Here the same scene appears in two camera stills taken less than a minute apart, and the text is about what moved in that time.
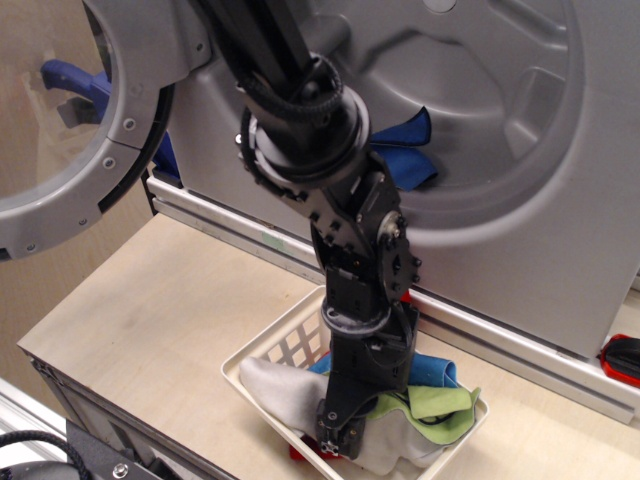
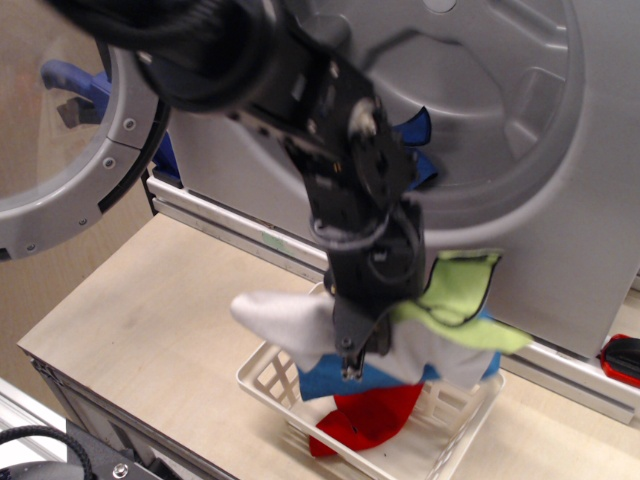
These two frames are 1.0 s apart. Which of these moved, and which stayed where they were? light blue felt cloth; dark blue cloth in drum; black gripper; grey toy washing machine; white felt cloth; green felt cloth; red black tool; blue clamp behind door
Moved: light blue felt cloth; white felt cloth; green felt cloth; black gripper
Stayed: blue clamp behind door; dark blue cloth in drum; grey toy washing machine; red black tool
